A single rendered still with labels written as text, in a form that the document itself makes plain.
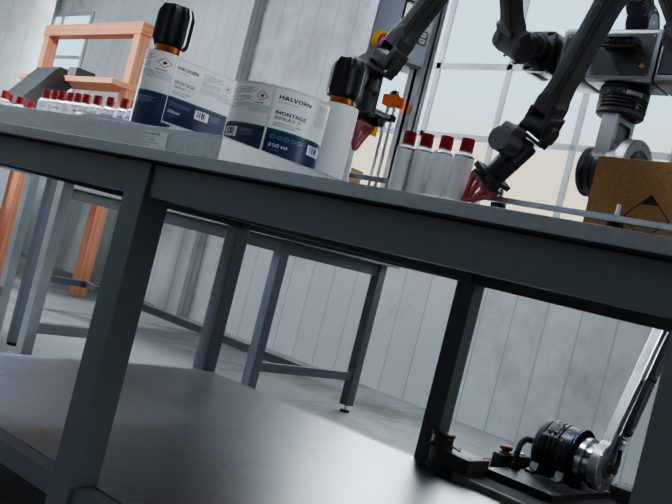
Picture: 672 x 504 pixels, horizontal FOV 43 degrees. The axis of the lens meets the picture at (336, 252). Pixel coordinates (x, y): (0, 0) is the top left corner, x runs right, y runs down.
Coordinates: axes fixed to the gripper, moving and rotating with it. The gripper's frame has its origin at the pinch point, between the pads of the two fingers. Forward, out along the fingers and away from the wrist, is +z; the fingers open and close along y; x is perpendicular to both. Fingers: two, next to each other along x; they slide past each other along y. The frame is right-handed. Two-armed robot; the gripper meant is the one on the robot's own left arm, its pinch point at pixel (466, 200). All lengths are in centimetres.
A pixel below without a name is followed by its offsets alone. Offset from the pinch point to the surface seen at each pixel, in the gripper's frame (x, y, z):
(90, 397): 24, 81, 53
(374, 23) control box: -59, 1, -8
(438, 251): 48, 81, -16
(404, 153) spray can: -20.8, 2.3, 5.4
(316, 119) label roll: -9, 50, 2
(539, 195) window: -113, -252, 35
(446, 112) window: -200, -258, 50
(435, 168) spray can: -11.0, 2.4, 1.0
